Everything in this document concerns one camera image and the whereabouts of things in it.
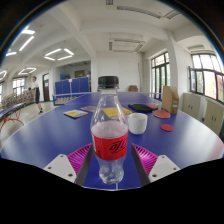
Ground large black-framed window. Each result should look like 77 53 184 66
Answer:
189 53 224 104

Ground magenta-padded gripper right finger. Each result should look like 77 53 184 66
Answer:
130 143 181 187

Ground person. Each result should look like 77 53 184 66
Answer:
31 75 44 115

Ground red table tennis paddle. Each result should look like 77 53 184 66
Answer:
145 103 159 111
153 110 172 120

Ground ceiling lights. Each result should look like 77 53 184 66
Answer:
0 28 76 81

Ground tall blue partition screens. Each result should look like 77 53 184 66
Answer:
54 77 91 96

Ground small yellow and blue book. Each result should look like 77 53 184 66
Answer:
63 109 89 119

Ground clear bottle with red label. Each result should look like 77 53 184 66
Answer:
90 75 130 185

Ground blue table with red legs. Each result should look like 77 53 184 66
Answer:
0 102 26 133

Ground shelf unit with books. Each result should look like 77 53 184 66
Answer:
1 89 35 109

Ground dark door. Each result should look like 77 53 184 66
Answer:
42 73 51 102

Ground ceiling air conditioner unit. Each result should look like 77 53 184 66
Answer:
108 38 146 54
105 0 181 20

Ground brown cardboard box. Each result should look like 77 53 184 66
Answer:
161 85 180 115

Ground black zip case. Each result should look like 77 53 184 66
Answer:
128 103 154 114

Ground white cabinet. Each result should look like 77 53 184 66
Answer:
203 98 224 136
181 92 203 121

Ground flat round red coaster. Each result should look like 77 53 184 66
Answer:
159 123 175 133

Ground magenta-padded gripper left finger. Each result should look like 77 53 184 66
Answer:
43 143 95 187

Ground white cup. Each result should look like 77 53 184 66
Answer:
127 112 148 135

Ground tall black-framed window doors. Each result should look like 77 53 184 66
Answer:
150 51 171 94

